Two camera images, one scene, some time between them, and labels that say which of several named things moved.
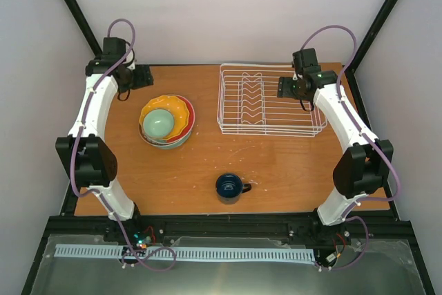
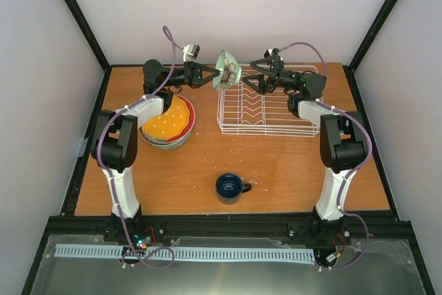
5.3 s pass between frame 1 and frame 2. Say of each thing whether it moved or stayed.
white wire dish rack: stayed
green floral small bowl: moved
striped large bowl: stayed
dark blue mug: stayed
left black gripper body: moved
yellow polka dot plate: stayed
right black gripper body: moved
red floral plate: stayed
